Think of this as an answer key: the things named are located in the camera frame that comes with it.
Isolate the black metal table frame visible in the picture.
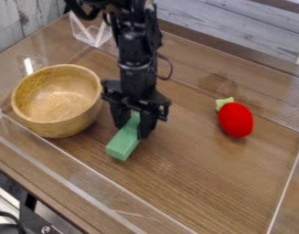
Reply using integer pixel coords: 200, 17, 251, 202
18, 193, 63, 234

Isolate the clear acrylic corner bracket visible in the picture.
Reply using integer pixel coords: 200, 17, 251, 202
69, 12, 112, 48

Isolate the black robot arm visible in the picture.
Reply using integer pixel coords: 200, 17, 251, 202
64, 0, 171, 139

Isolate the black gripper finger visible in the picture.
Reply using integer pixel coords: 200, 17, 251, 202
109, 102, 131, 129
137, 110, 159, 139

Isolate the green rectangular block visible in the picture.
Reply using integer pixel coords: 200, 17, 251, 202
105, 112, 140, 161

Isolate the red plush strawberry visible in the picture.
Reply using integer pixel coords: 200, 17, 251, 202
215, 97, 254, 138

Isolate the brown wooden bowl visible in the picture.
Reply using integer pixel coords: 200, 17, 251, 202
10, 64, 103, 138

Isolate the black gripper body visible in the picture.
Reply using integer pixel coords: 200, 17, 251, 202
101, 62, 171, 121

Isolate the clear acrylic tray wall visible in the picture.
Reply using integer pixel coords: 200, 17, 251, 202
0, 111, 195, 234

